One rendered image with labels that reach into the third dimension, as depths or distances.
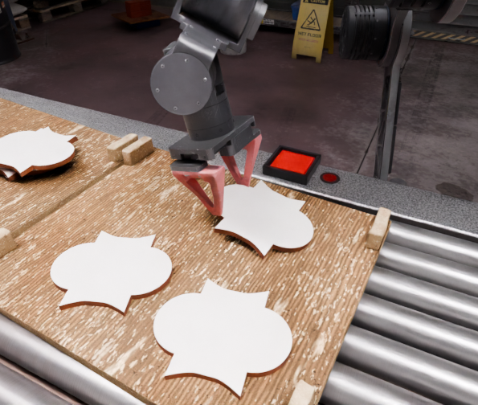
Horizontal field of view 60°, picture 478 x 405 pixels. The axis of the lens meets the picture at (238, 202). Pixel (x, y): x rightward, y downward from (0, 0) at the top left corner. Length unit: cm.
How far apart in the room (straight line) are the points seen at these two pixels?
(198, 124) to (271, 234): 16
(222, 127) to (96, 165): 28
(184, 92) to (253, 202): 20
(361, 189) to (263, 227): 21
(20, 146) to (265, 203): 40
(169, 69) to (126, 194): 27
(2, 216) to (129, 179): 18
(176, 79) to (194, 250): 21
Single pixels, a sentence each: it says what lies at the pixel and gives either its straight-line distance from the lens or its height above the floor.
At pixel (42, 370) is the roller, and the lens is 48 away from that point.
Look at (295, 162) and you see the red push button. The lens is 69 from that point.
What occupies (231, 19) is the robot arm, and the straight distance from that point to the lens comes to 45.
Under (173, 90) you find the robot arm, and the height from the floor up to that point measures 114.
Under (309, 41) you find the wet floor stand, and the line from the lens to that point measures 408.
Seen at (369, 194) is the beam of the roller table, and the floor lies 91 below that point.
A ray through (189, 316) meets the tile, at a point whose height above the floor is 94.
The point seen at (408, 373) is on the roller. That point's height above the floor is 91.
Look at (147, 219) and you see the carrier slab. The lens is 56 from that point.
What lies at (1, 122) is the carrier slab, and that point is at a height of 94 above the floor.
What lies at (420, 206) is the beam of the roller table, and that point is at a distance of 66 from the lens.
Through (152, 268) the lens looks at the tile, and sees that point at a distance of 48.
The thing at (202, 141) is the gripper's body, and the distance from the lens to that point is 48.
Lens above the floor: 129
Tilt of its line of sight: 37 degrees down
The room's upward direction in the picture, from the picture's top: straight up
